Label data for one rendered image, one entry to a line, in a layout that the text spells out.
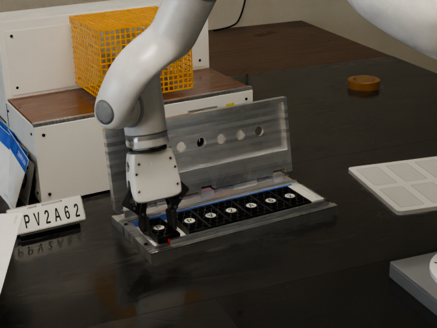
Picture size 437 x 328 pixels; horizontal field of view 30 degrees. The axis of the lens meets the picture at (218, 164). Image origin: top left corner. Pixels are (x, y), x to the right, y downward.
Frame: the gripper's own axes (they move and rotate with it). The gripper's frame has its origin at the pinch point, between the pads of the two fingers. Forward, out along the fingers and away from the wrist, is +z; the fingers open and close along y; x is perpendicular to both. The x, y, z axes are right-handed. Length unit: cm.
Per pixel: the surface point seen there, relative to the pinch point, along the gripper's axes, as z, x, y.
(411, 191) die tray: 5, -6, 59
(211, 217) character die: 1.5, -0.6, 11.6
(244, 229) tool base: 3.8, -6.7, 15.6
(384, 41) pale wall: -15, 167, 193
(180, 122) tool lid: -17.7, 10.7, 12.4
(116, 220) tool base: 0.4, 10.7, -5.1
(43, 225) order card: -0.8, 16.5, -19.0
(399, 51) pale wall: -10, 167, 202
